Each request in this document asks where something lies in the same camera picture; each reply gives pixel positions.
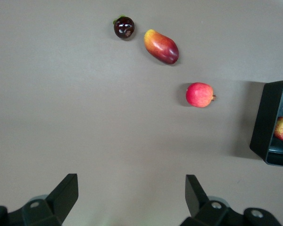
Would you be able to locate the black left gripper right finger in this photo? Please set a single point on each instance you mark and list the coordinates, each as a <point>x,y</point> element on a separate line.
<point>210,212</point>

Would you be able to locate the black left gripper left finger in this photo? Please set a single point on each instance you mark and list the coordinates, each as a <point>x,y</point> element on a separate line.
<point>61,200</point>

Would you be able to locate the red yellow mango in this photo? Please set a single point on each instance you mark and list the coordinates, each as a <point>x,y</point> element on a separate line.
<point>161,47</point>

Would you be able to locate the red apple left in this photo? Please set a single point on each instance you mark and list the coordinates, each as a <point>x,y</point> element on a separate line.
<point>199,95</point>

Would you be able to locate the black plastic box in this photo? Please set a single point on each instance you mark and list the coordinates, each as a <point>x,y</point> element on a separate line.
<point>261,122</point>

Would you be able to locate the brown table cover mat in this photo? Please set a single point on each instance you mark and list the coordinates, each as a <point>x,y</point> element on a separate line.
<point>85,117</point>

